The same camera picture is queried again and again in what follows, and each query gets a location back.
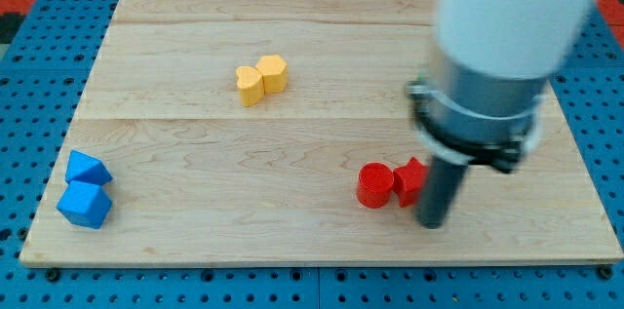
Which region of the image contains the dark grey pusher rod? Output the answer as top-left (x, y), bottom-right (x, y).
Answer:
top-left (415, 156), bottom-right (468, 229)

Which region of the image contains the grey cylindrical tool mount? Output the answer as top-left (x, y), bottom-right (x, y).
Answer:
top-left (406, 48), bottom-right (546, 174)

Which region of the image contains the red star block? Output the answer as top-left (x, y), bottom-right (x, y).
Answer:
top-left (393, 157), bottom-right (429, 208)

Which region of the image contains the red cylinder block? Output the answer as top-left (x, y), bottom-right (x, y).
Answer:
top-left (357, 162), bottom-right (394, 209)

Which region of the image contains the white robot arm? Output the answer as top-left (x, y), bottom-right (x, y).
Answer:
top-left (407, 0), bottom-right (593, 229)

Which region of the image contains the yellow hexagon block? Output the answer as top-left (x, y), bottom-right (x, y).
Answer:
top-left (255, 55), bottom-right (289, 94)

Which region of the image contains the yellow heart block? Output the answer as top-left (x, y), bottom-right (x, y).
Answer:
top-left (235, 65), bottom-right (265, 107)

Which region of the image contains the wooden board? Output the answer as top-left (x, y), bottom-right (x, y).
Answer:
top-left (19, 0), bottom-right (623, 268)

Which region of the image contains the blue cube block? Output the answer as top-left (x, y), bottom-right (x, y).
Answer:
top-left (56, 180), bottom-right (112, 229)

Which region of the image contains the blue triangular block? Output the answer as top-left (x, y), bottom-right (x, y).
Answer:
top-left (64, 150), bottom-right (113, 186)

